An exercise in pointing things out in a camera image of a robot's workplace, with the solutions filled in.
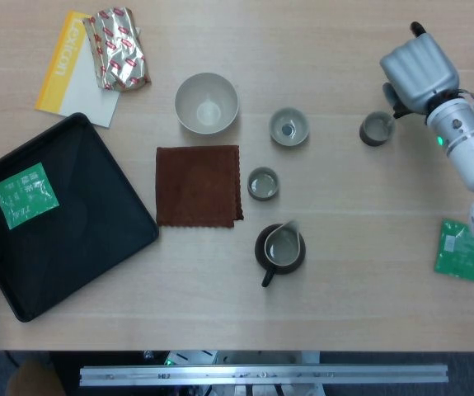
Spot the robot base chassis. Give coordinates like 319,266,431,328
141,350,322,396

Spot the brown suede cloth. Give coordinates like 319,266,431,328
155,144,245,229

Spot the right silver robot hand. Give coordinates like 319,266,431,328
379,21,459,113

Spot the black rectangular tray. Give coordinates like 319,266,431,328
0,111,160,323

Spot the green tea packet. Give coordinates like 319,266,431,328
433,218,474,285
0,162,60,231

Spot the yellow white Lexicon booklet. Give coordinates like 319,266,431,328
34,10,143,130

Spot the dark pitcher with handle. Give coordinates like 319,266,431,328
254,219,307,289

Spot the aluminium rail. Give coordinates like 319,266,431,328
78,363,449,388

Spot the small dark teacup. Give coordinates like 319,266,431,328
246,166,281,202
359,110,397,147

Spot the silver red foil bag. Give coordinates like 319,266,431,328
82,7,153,92

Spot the large beige bowl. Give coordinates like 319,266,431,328
174,72,240,135

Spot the wide grey tea cup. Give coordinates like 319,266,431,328
268,106,311,148

